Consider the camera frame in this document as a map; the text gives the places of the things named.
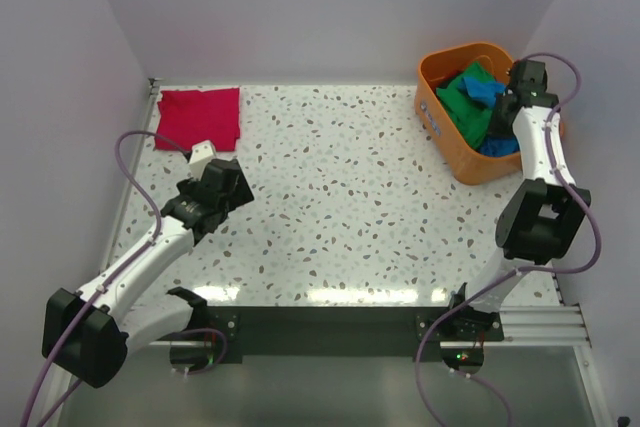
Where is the blue t shirt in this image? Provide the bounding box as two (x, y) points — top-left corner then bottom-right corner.
(458, 75), (519, 158)

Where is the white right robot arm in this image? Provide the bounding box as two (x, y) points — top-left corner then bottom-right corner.
(438, 54), (591, 341)

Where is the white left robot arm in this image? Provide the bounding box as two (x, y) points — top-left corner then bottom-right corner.
(42, 158), (254, 388)

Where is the green t shirt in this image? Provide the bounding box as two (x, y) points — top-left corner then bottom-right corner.
(435, 62), (495, 150)

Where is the folded red t shirt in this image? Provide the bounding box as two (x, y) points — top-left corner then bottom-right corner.
(157, 88), (240, 152)

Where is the orange plastic basket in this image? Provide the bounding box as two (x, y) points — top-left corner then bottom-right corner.
(415, 42), (522, 185)

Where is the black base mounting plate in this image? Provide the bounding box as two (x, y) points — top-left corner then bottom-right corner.
(168, 305), (505, 367)

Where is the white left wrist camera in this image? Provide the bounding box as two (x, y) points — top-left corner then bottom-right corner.
(188, 140), (216, 180)

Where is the aluminium frame rail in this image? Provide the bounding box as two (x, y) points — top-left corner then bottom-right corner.
(500, 306), (591, 347)

